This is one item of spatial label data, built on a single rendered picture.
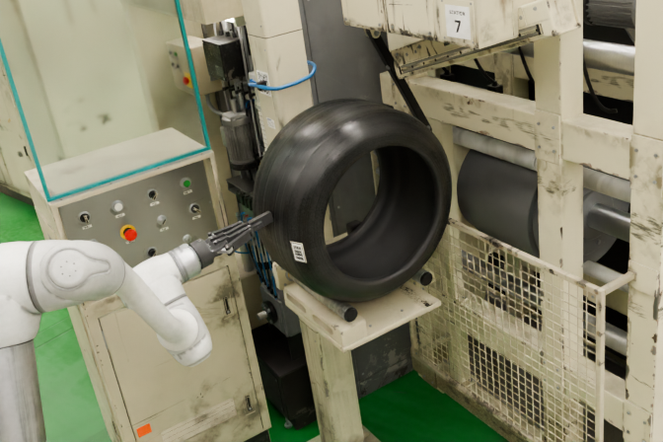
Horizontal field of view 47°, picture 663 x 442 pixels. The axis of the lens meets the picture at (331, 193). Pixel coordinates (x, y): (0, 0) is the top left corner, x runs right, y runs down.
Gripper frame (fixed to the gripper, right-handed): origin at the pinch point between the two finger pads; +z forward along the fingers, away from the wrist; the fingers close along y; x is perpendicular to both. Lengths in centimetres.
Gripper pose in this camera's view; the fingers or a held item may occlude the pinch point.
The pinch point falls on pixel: (260, 221)
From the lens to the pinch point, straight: 206.6
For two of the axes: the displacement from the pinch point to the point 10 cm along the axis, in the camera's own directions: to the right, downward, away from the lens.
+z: 8.1, -4.4, 3.8
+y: -5.3, -2.8, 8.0
